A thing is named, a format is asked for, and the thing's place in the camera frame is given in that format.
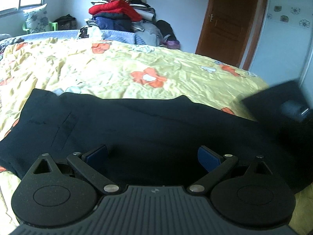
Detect black backpack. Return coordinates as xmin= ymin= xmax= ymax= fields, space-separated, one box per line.
xmin=156 ymin=20 xmax=177 ymax=41

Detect purple bag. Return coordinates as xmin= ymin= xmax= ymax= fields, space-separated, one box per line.
xmin=163 ymin=40 xmax=180 ymax=50

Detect grey garment on pile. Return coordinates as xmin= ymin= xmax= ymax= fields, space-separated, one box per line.
xmin=132 ymin=20 xmax=163 ymax=47

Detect grey white crumpled blanket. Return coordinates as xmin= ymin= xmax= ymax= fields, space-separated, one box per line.
xmin=0 ymin=33 xmax=24 ymax=54

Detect brown wooden door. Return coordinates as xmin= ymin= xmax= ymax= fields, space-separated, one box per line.
xmin=196 ymin=0 xmax=263 ymax=67

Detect green plastic chair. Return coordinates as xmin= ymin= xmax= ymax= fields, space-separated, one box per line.
xmin=22 ymin=22 xmax=58 ymax=34

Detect white and striped folded clothes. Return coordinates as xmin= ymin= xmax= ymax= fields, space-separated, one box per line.
xmin=91 ymin=0 xmax=156 ymax=22

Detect navy blue jacket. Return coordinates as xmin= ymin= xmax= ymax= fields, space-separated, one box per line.
xmin=92 ymin=12 xmax=133 ymax=32

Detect black bag by wall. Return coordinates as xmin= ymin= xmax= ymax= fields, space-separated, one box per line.
xmin=54 ymin=14 xmax=77 ymax=30

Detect yellow floral bed quilt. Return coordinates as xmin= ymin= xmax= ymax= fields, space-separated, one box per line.
xmin=1 ymin=38 xmax=312 ymax=234

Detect blue bed sheet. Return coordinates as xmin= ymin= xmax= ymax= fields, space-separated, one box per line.
xmin=2 ymin=30 xmax=146 ymax=45

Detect floral white pillow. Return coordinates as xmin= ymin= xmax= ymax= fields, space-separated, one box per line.
xmin=23 ymin=4 xmax=52 ymax=33

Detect red puffy jacket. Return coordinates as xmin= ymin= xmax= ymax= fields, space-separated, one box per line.
xmin=89 ymin=0 xmax=143 ymax=22

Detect black pants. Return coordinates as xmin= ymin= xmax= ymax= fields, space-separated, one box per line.
xmin=1 ymin=89 xmax=312 ymax=193

